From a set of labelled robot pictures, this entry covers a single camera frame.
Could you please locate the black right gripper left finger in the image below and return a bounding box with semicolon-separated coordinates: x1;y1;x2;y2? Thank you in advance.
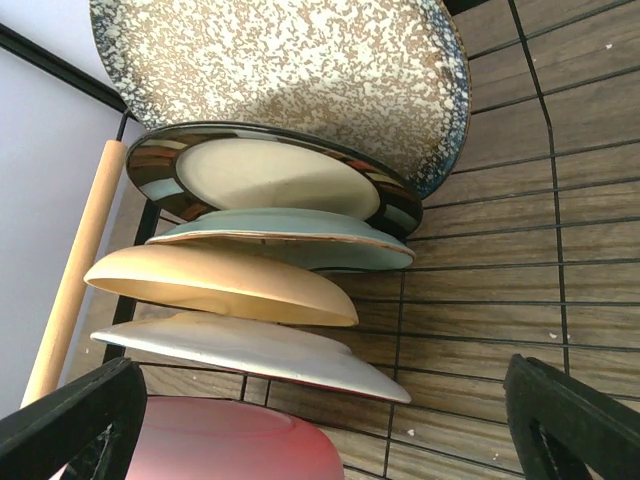
1;357;147;479

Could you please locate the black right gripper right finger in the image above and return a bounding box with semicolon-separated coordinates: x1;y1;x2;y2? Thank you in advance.
503;354;639;479

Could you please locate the pink plastic bear plate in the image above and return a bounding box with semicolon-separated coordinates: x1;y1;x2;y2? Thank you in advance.
126;396;345;479

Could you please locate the peach yellow plate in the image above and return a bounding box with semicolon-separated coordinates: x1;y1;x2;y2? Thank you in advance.
84;244;359;327

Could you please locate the red teal glazed plate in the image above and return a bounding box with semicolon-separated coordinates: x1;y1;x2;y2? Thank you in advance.
90;312;411;404

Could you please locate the light teal flower plate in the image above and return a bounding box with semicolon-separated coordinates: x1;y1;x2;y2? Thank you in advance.
146;207;415;271

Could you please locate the dark striped rim plate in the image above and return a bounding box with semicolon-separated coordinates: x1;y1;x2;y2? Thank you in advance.
126;122;423;239

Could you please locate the speckled beige large plate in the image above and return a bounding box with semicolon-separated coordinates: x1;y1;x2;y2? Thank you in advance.
88;1;471;197

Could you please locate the wooden rack handle left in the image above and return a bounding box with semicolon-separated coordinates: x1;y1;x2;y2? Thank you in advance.
21;140;127;407

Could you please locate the black wire dish rack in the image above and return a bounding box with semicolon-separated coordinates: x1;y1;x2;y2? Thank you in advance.
102;0;640;480

